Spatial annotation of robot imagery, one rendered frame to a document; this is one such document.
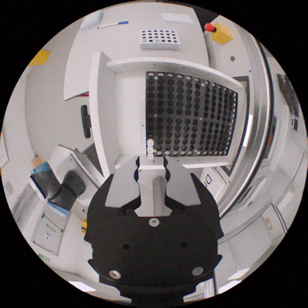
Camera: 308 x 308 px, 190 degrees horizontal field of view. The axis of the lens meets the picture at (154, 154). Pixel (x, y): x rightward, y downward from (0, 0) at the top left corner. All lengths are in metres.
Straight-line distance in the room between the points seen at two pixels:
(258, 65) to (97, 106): 0.35
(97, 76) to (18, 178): 3.16
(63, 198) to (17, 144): 2.90
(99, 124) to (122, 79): 0.14
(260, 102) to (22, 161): 3.48
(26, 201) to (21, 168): 2.81
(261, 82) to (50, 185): 0.70
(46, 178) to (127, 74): 0.45
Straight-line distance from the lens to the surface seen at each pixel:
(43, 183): 0.46
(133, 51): 0.39
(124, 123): 0.26
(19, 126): 3.39
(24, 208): 0.46
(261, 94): 0.28
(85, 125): 0.22
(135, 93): 0.26
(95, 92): 0.19
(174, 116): 0.19
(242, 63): 0.34
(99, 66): 0.20
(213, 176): 0.36
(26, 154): 3.31
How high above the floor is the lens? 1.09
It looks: 62 degrees down
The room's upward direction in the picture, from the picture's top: 175 degrees clockwise
